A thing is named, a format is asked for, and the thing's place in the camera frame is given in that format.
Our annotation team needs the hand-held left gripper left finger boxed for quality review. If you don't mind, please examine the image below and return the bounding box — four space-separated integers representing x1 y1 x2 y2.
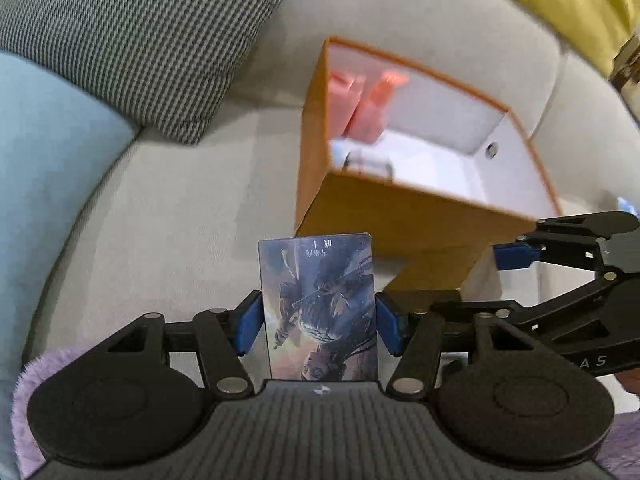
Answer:
107 291 265 396

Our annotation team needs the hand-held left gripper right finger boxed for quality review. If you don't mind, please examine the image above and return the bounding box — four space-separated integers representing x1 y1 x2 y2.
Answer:
376 294 538 396

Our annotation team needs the purple fuzzy cloth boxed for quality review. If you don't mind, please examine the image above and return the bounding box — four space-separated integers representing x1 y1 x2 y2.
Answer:
12 341 640 480

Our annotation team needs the pink plastic cup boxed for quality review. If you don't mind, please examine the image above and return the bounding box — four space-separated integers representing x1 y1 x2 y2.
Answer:
327 70 371 138

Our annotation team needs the orange cardboard box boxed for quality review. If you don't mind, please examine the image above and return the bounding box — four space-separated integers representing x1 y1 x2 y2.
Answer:
295 36 563 266

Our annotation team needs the clear plastic box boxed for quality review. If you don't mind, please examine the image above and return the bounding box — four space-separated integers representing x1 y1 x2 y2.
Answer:
330 140 396 179

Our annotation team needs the houndstooth pillow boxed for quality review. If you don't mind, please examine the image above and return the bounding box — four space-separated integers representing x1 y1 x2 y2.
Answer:
0 0 311 146

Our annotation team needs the pink spray bottle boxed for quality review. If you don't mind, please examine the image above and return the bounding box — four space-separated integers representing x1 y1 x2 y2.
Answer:
350 70 411 143

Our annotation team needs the light blue pillow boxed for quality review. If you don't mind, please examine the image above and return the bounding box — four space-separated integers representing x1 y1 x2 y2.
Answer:
0 50 141 386

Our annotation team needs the beige sofa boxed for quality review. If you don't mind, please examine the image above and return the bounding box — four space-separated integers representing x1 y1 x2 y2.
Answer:
0 0 640 411

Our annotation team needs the picture card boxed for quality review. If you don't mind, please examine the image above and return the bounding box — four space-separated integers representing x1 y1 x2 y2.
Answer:
257 232 378 383

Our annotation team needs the small brown cardboard box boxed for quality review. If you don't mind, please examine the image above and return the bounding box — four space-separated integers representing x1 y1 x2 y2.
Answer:
384 242 496 306

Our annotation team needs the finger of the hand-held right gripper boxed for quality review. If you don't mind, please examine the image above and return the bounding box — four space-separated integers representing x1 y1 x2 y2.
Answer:
431 271 635 346
492 211 638 272

